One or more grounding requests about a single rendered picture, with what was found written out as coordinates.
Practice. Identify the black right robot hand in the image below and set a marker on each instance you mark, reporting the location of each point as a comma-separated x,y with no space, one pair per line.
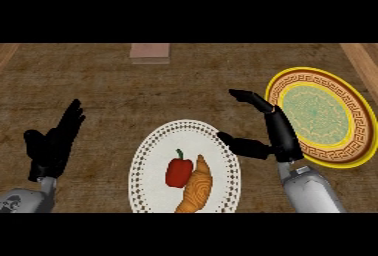
282,136

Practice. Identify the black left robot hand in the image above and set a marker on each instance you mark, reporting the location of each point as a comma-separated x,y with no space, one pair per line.
51,146

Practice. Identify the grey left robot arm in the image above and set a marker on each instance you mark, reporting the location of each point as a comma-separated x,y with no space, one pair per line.
29,197

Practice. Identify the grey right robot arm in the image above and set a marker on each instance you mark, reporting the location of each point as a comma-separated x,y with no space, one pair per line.
308,188

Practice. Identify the yellow rimmed patterned plate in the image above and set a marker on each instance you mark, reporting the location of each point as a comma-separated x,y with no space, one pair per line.
318,115

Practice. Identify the white oval dotted placemat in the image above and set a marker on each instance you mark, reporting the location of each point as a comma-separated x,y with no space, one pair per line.
147,173

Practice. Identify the red bell pepper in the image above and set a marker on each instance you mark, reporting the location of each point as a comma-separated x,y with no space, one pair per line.
177,171

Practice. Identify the golden brown croissant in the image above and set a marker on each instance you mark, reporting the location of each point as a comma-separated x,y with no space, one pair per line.
197,188

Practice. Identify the pale pink rectangular block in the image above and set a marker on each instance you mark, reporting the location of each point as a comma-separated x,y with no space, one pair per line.
149,52

